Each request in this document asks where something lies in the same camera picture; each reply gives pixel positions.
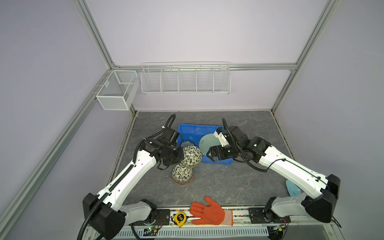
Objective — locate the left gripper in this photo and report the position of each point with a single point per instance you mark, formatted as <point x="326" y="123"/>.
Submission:
<point x="180" y="157"/>

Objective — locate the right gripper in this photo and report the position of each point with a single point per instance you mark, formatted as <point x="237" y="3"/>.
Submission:
<point x="219" y="150"/>

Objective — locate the mint green flower plate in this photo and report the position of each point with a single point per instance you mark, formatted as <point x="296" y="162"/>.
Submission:
<point x="208" y="141"/>

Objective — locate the blue patterned bowl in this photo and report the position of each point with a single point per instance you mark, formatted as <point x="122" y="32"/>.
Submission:
<point x="186" y="143"/>

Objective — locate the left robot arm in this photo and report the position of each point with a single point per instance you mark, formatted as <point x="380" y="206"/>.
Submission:
<point x="103" y="211"/>

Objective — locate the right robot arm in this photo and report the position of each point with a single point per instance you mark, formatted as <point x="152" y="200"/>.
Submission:
<point x="319" y="195"/>

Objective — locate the blue plastic bin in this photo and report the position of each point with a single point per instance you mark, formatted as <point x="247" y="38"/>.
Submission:
<point x="194" y="133"/>

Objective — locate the red rubber glove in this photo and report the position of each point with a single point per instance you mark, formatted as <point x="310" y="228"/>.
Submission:
<point x="211" y="214"/>

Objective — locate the yellow tape measure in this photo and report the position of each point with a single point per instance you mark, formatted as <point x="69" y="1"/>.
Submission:
<point x="179" y="219"/>

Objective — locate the white mesh basket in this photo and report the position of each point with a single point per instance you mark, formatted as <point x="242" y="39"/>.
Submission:
<point x="118" y="90"/>

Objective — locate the light blue spatula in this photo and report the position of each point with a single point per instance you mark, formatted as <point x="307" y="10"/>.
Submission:
<point x="293" y="189"/>

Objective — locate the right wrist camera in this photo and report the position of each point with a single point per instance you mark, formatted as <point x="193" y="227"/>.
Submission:
<point x="221" y="137"/>

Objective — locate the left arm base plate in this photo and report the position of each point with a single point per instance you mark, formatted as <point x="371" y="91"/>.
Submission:
<point x="159" y="217"/>

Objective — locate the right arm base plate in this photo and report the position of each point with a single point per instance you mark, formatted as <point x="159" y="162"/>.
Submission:
<point x="258" y="216"/>

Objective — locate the white wire wall rack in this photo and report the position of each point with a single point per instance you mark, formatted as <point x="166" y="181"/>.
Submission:
<point x="186" y="78"/>

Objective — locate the white vented rail cover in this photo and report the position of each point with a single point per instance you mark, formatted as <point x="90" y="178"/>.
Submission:
<point x="202" y="232"/>

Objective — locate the aluminium frame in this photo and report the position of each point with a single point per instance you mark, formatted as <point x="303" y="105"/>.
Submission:
<point x="72" y="47"/>

